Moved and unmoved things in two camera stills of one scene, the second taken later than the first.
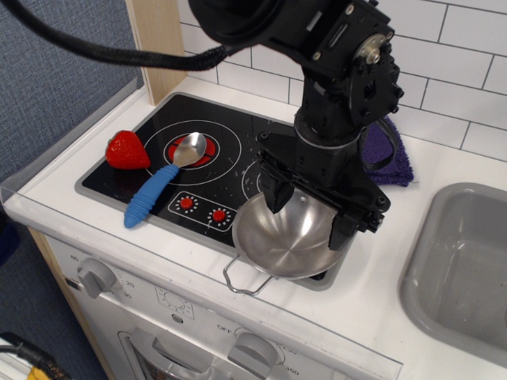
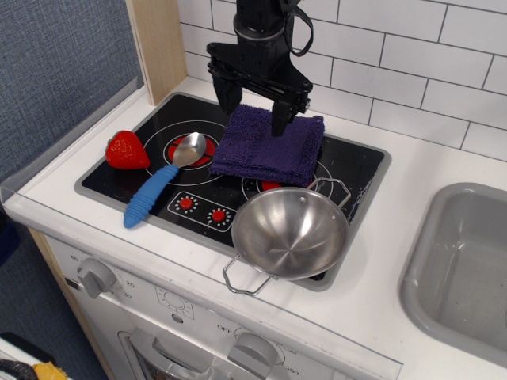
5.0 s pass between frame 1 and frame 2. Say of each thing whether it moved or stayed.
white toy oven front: stayed
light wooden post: stayed
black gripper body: moved
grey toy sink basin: stayed
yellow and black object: moved
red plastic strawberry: stayed
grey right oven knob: stayed
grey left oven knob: stayed
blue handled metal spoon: stayed
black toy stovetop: stayed
